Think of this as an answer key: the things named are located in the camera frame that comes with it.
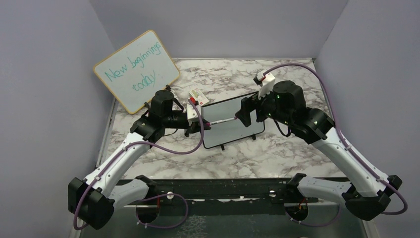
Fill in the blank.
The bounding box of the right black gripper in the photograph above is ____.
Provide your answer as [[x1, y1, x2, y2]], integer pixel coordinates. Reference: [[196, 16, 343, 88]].
[[236, 83, 293, 126]]

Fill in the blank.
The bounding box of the magenta capped whiteboard marker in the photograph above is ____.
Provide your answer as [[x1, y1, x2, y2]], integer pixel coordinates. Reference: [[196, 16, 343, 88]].
[[206, 117, 237, 126]]

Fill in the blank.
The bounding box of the black-framed whiteboard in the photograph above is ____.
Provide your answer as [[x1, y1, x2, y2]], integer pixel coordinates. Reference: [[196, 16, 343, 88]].
[[203, 92, 265, 149]]

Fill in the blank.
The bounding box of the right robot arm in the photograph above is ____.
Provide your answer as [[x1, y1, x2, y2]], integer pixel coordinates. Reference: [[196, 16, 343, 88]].
[[235, 81, 402, 221]]

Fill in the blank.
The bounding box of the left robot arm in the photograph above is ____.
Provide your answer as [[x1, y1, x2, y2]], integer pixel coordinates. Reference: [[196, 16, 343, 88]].
[[68, 90, 210, 230]]

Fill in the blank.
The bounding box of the wood-framed whiteboard with writing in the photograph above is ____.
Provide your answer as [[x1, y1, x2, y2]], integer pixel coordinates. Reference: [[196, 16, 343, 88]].
[[93, 30, 181, 114]]

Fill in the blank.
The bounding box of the small green white box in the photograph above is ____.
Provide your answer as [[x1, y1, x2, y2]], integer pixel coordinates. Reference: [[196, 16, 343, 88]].
[[189, 88, 210, 106]]

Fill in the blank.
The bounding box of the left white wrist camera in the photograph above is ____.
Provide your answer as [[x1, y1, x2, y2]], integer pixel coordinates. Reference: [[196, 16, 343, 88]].
[[186, 97, 202, 125]]

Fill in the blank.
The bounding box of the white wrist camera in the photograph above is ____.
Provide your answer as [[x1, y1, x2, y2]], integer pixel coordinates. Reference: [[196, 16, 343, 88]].
[[253, 71, 275, 99], [186, 97, 202, 125]]

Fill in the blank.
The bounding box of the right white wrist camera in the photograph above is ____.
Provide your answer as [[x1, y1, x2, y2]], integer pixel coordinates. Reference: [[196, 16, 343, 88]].
[[253, 71, 275, 99]]

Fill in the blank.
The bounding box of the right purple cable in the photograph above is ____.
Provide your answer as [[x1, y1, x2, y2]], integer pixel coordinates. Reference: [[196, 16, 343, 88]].
[[259, 62, 409, 227]]

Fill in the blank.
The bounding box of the black metal base rail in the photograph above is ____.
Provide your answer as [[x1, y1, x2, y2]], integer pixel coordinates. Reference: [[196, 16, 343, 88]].
[[90, 177, 355, 218]]

